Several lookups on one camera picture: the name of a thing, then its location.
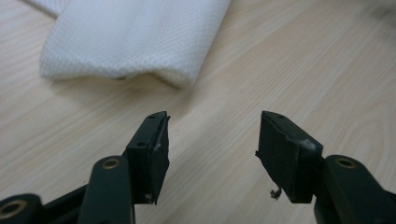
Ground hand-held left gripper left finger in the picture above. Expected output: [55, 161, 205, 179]
[124, 110, 172, 205]

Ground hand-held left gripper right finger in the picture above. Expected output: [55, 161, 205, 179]
[255, 110, 325, 204]

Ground white cloth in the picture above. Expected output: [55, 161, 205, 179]
[22, 0, 233, 90]

